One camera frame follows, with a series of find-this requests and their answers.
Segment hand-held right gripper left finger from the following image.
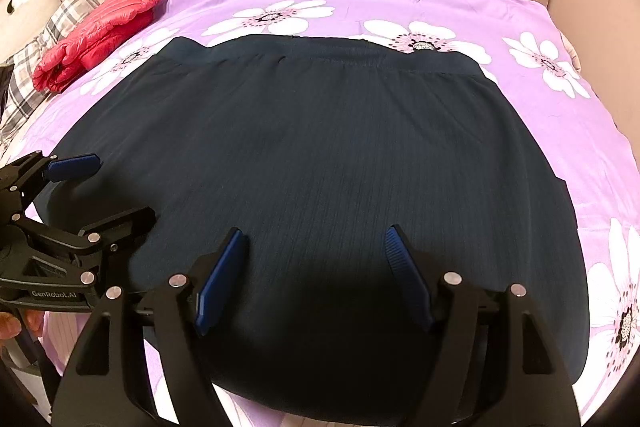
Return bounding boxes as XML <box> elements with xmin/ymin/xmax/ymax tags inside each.
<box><xmin>50</xmin><ymin>227</ymin><xmax>251</xmax><ymax>427</ymax></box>

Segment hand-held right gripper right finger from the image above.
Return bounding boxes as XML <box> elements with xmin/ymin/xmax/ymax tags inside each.
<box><xmin>384</xmin><ymin>224</ymin><xmax>581</xmax><ymax>427</ymax></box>

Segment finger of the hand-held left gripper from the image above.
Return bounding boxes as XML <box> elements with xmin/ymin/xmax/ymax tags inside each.
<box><xmin>0</xmin><ymin>151</ymin><xmax>102</xmax><ymax>228</ymax></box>
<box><xmin>12</xmin><ymin>206</ymin><xmax>157</xmax><ymax>270</ymax></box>

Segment dark ribbed knit garment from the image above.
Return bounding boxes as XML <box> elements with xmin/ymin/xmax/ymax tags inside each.
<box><xmin>32</xmin><ymin>34</ymin><xmax>591</xmax><ymax>423</ymax></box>

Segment person's left hand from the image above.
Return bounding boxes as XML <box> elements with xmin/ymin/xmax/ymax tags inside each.
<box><xmin>0</xmin><ymin>309</ymin><xmax>47</xmax><ymax>350</ymax></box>

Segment red down jacket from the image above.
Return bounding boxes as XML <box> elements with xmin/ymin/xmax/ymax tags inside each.
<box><xmin>31</xmin><ymin>0</ymin><xmax>180</xmax><ymax>94</ymax></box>

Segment beige pillow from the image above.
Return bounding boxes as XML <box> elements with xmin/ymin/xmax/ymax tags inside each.
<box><xmin>0</xmin><ymin>0</ymin><xmax>63</xmax><ymax>62</ymax></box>

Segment purple floral blanket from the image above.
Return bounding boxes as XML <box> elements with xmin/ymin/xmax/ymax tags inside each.
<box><xmin>15</xmin><ymin>0</ymin><xmax>640</xmax><ymax>427</ymax></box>

